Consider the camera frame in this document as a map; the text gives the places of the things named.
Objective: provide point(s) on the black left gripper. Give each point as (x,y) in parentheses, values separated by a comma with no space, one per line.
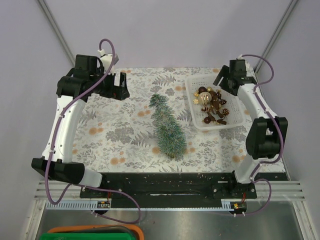
(120,92)

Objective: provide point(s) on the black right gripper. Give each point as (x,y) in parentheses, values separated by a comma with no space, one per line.
(223,84)

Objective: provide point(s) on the small green christmas tree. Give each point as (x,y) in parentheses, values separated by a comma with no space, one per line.
(169,133)

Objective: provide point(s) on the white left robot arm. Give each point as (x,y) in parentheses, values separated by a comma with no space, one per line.
(90,75)

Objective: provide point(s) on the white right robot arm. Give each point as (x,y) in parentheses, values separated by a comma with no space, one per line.
(266,138)

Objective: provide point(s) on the small gold bauble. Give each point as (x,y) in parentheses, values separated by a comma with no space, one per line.
(209,89)

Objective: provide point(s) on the dark brown bauble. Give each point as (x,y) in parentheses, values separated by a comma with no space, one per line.
(202,89)

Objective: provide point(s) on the large gold striped bauble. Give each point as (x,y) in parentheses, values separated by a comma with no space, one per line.
(204,98)

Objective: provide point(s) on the frosted pine cone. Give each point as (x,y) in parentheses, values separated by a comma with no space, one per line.
(225,112)

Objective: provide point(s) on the brown ribbon ornaments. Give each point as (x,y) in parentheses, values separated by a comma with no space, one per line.
(214,109)

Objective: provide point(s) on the white plastic basket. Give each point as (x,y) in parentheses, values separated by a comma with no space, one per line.
(236,117)

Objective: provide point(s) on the orange plastic bin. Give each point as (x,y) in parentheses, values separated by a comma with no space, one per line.
(111,228)

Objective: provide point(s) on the green plastic bin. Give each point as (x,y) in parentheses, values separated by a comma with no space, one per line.
(87,236)

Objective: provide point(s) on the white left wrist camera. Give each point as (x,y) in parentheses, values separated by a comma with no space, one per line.
(106,59)

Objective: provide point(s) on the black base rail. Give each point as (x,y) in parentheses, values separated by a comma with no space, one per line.
(178,190)

